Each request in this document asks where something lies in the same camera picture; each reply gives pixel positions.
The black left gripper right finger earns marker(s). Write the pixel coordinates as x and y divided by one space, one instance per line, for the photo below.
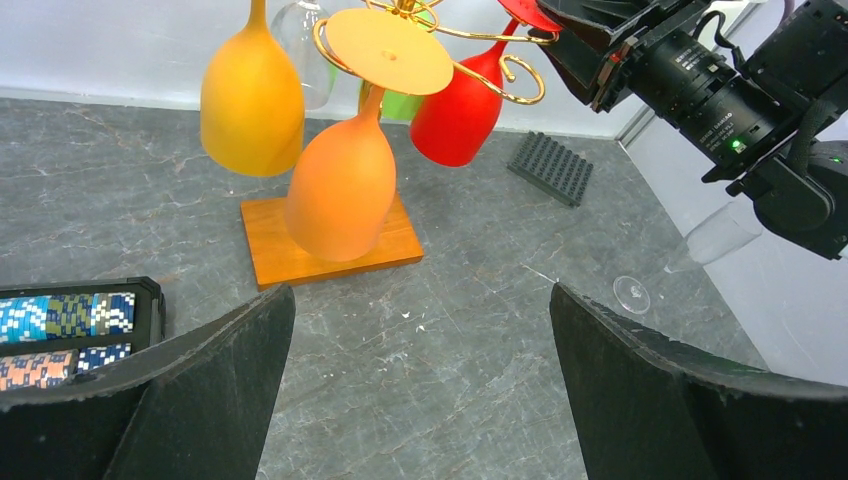
646 406

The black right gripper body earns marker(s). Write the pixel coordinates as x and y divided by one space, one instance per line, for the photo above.
714 105

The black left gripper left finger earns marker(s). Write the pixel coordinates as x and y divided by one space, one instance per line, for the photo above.
196 406

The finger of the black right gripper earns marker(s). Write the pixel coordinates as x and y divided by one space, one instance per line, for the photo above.
579 55
613 19

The red wine glass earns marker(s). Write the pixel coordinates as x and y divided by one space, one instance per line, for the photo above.
451 126

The clear wine glass front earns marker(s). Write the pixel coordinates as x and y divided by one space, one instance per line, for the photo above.
723 232

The clear wine glass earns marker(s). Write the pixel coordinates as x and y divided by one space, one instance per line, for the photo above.
292 28
723 232

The orange wine glass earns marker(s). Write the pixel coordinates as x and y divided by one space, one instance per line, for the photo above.
344 184

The green wine glass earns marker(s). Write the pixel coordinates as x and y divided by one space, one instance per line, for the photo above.
395 106

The clear wine glass back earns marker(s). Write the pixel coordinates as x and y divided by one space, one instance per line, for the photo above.
292 28

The yellow wine glass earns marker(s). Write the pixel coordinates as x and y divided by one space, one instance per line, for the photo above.
252 113

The dark grey building plate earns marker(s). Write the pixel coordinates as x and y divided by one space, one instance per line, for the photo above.
551 167

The black poker chip case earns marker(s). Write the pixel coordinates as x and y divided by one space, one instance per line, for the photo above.
52 332

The gold wire glass rack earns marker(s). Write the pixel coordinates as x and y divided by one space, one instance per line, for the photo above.
276 257

